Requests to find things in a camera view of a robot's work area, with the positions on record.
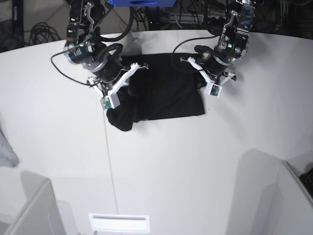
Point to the black gripper one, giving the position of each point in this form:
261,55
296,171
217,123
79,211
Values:
109,71

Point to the black gripper two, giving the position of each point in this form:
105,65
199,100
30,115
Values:
213,66

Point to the black T-shirt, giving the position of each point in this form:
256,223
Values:
163,92

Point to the white power strip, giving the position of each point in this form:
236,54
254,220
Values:
185,18

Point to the blue box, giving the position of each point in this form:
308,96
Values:
147,3

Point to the grey crumpled cloth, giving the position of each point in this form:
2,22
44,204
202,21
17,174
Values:
8,158

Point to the black keyboard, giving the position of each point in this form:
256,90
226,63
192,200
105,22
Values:
307,180

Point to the white wrist camera two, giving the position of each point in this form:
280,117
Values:
214,86

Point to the white wrist camera one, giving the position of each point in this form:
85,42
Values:
112,98

